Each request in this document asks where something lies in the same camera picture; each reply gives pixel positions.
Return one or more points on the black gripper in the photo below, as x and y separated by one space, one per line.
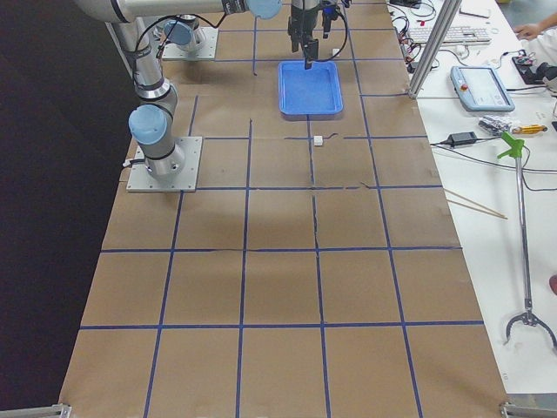
301 19

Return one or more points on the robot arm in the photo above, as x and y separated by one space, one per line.
260 9
151 122

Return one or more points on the blue plastic tray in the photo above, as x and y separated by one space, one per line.
314 91

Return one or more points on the person hand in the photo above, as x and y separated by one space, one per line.
527 31

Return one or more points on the white keyboard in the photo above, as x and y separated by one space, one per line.
454 35

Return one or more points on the black power adapter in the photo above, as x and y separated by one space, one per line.
462 138

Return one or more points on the teach pendant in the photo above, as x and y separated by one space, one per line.
480 89

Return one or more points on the yellow tool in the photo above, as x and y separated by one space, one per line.
529 129

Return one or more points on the wooden chopsticks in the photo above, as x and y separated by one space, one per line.
460 200

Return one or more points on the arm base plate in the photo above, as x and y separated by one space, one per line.
178 172
191 45

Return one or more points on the aluminium frame post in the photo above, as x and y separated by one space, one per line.
440 28

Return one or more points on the green handled reach grabber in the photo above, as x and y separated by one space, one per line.
527 317

